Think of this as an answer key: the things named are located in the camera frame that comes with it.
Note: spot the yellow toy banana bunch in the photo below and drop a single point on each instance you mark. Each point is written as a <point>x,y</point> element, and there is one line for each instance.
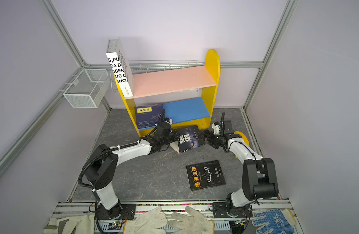
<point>244,137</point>

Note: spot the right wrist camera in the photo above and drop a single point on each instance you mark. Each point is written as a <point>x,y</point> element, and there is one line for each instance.
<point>217,127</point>

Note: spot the yellow bookshelf pink blue shelves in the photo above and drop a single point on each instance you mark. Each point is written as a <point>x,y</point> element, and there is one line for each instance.
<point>190,111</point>

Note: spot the white wire basket behind shelf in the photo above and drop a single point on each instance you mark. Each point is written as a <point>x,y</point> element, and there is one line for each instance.
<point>161,65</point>

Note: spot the white book black lettering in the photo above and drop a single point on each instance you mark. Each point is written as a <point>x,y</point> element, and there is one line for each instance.
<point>118,61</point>

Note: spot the blue dotted work glove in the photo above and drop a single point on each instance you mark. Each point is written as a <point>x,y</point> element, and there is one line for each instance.
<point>274,221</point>

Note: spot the blue book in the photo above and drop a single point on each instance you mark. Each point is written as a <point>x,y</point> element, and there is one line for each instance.
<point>147,116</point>

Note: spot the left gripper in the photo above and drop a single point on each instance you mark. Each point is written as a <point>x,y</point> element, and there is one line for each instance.
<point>176,137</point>

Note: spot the white work glove centre-left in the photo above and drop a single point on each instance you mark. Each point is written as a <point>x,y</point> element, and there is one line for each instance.
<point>150,222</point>

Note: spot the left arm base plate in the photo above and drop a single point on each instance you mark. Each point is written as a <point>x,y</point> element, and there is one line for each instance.
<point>122,211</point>

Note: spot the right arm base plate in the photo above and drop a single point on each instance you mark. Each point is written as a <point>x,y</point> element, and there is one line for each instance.
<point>224,210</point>

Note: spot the white work glove centre-right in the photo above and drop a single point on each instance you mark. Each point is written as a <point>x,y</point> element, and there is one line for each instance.
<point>193,222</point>

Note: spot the black book yellow title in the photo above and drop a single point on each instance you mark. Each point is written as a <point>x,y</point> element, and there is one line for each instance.
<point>205,175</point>

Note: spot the black wolf cover book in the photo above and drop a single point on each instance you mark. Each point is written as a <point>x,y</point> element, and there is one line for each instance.
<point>187,138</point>

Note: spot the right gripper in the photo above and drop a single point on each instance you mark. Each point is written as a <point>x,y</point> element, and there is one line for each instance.
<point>206,132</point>

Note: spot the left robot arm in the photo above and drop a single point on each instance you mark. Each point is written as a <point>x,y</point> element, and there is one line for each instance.
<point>98,171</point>

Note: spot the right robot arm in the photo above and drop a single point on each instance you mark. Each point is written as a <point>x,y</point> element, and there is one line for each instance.
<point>259,179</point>

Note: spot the white mesh wall basket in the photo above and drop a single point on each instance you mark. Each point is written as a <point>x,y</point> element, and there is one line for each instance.
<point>88,88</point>

